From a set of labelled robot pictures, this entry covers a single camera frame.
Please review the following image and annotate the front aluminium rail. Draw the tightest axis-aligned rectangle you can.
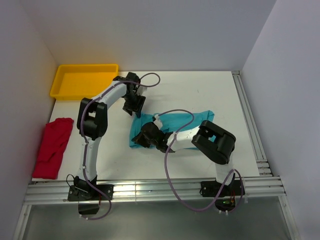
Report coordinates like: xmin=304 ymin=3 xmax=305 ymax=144
xmin=13 ymin=175 xmax=286 ymax=240

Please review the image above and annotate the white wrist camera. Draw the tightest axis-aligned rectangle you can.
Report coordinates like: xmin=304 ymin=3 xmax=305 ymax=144
xmin=136 ymin=85 xmax=147 ymax=96
xmin=152 ymin=114 xmax=163 ymax=130

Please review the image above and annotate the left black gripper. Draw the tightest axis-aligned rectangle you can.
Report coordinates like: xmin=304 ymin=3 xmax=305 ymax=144
xmin=123 ymin=92 xmax=146 ymax=118

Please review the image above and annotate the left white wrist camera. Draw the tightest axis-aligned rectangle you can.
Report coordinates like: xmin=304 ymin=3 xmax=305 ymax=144
xmin=136 ymin=85 xmax=147 ymax=96

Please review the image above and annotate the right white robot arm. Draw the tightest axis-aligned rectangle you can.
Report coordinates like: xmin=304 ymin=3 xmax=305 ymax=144
xmin=131 ymin=118 xmax=236 ymax=195

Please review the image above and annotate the aluminium rail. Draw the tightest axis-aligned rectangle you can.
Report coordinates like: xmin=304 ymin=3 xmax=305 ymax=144
xmin=13 ymin=175 xmax=286 ymax=240
xmin=231 ymin=70 xmax=273 ymax=177

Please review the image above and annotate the red t shirt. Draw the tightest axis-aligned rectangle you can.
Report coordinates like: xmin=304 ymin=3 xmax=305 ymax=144
xmin=32 ymin=117 xmax=74 ymax=180

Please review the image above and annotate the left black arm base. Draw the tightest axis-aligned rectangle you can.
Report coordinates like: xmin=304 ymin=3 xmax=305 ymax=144
xmin=66 ymin=174 xmax=114 ymax=217

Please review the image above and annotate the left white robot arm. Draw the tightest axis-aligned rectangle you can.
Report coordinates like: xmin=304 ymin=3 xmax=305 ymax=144
xmin=73 ymin=72 xmax=146 ymax=200

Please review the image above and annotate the right side aluminium rail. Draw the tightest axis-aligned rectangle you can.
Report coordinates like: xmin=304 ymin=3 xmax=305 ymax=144
xmin=231 ymin=70 xmax=273 ymax=177

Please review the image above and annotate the teal t shirt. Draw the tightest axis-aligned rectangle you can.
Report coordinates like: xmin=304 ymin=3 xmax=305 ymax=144
xmin=129 ymin=110 xmax=215 ymax=149

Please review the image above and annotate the yellow plastic tray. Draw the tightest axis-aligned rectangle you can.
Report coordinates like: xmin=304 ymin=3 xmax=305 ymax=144
xmin=49 ymin=64 xmax=119 ymax=101

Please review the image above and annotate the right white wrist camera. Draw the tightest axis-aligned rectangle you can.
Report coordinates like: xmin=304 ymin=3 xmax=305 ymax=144
xmin=152 ymin=114 xmax=163 ymax=130

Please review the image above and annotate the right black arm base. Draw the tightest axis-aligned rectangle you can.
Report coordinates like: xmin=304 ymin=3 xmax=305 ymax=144
xmin=199 ymin=179 xmax=246 ymax=212

